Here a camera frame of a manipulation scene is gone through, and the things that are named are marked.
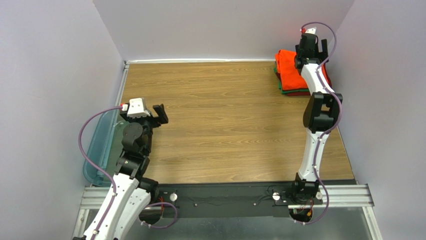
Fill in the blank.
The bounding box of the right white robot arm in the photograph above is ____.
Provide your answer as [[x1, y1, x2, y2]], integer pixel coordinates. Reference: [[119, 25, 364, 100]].
[[287, 28, 343, 204]]

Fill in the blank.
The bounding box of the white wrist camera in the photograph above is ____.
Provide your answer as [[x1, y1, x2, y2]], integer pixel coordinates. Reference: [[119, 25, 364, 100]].
[[300, 27, 317, 35], [121, 97, 152, 118]]

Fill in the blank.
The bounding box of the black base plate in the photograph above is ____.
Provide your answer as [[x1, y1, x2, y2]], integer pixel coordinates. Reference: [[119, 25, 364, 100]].
[[157, 180, 346, 221]]

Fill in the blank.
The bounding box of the folded maroon t-shirt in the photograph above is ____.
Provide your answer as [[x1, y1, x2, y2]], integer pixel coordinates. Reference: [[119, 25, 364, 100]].
[[322, 64, 333, 88]]

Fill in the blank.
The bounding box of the folded red t-shirt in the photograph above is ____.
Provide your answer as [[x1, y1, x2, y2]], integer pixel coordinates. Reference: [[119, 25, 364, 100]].
[[285, 91, 311, 97]]

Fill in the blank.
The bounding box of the orange t-shirt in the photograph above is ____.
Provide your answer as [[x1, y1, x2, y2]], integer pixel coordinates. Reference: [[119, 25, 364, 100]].
[[274, 49, 309, 90]]

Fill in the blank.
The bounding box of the aluminium frame rail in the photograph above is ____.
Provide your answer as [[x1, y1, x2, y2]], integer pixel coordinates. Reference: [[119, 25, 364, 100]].
[[72, 184, 383, 240]]

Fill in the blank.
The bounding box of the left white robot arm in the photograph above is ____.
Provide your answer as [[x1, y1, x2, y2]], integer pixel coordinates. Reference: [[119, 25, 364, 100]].
[[79, 103, 169, 240]]

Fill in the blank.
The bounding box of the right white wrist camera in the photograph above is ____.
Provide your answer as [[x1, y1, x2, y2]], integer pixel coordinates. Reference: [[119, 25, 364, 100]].
[[300, 27, 317, 35]]

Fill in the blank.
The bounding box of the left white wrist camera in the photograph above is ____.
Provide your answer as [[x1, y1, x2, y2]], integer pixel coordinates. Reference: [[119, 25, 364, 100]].
[[121, 97, 152, 118]]

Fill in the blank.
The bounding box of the clear blue plastic bin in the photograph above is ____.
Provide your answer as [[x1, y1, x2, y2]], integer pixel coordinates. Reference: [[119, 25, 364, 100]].
[[83, 110, 128, 187]]

